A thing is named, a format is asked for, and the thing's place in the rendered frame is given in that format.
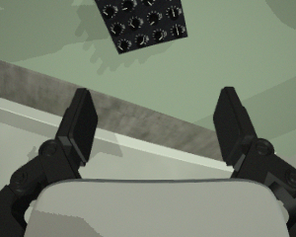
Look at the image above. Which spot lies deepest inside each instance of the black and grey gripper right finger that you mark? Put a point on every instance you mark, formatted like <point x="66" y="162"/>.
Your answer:
<point x="239" y="144"/>

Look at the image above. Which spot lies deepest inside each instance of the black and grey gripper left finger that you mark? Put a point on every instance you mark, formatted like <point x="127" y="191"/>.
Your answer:
<point x="57" y="158"/>

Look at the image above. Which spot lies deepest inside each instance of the black knob box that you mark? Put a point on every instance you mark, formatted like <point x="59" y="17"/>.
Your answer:
<point x="153" y="20"/>

